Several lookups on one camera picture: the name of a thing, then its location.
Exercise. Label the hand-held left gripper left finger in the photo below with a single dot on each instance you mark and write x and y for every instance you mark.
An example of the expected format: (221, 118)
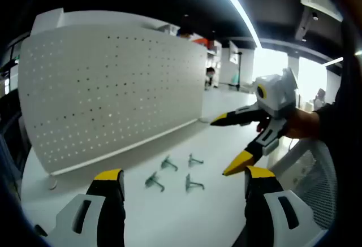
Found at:
(110, 196)

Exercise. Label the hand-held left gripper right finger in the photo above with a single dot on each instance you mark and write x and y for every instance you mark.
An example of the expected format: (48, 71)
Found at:
(260, 190)

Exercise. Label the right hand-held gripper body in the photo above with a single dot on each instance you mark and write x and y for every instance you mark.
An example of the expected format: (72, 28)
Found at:
(275, 94)

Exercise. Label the green hook assembly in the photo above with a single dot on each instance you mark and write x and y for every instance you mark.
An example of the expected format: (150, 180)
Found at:
(155, 182)
(195, 160)
(193, 184)
(169, 163)

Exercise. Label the white perforated mounting plate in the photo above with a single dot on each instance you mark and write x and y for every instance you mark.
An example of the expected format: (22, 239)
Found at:
(113, 88)

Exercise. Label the person's right hand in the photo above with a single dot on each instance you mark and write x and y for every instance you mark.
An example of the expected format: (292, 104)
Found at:
(304, 125)

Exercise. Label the dark pole with green base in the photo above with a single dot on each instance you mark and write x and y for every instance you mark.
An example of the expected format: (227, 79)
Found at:
(240, 71)

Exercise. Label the orange panel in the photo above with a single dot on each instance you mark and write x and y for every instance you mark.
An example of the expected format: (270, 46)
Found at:
(202, 42)

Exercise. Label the long ceiling light strip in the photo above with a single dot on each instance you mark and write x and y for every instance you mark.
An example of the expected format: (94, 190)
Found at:
(243, 12)

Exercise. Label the white partition cabinet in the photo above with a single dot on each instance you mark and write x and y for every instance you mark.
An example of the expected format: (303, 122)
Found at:
(85, 18)

